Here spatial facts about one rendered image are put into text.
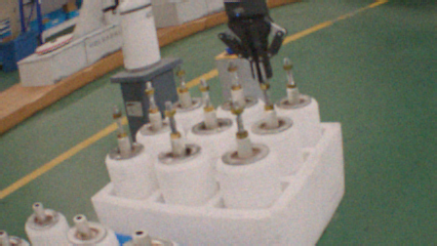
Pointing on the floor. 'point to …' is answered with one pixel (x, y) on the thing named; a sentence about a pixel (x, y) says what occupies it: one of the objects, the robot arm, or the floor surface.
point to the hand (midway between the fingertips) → (261, 70)
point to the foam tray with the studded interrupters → (214, 235)
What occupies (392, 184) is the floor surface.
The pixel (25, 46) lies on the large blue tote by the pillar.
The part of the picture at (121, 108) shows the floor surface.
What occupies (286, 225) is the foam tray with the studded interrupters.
